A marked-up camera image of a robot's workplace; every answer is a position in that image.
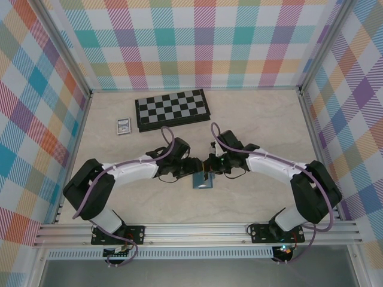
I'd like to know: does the aluminium frame post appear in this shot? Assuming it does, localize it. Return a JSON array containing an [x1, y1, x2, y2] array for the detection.
[[298, 0, 351, 95], [35, 0, 93, 98]]

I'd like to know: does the long aluminium mounting rail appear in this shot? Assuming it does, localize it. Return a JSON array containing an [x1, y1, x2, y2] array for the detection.
[[32, 221, 363, 248]]

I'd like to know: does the slotted grey cable duct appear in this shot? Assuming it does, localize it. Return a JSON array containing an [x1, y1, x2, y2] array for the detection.
[[47, 249, 275, 260]]

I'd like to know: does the small circuit board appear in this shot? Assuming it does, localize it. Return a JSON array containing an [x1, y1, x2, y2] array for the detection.
[[273, 244, 296, 257], [103, 245, 132, 258]]

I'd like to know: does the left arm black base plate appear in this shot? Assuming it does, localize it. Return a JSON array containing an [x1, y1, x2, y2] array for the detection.
[[90, 225, 147, 246]]

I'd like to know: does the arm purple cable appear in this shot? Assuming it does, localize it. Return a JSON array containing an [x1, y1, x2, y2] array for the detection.
[[210, 121, 335, 265], [72, 126, 177, 268]]

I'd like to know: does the black grey folding chessboard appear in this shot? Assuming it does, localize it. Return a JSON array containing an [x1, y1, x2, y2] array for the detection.
[[133, 88, 211, 133]]

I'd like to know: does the aluminium frame side rail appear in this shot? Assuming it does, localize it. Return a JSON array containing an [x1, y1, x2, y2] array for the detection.
[[298, 89, 344, 222], [53, 91, 93, 225]]

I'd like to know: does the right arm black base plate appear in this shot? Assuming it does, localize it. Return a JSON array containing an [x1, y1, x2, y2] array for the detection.
[[249, 222, 306, 244]]

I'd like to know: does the blue leather card holder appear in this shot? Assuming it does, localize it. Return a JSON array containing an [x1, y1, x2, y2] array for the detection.
[[191, 170, 216, 190]]

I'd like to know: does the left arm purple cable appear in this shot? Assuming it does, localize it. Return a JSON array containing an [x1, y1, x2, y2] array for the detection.
[[72, 126, 177, 268]]

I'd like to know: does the small grey card case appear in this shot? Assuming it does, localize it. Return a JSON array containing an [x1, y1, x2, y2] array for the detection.
[[115, 117, 133, 136]]

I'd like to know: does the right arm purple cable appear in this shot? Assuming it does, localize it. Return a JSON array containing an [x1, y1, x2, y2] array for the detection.
[[210, 121, 335, 265]]

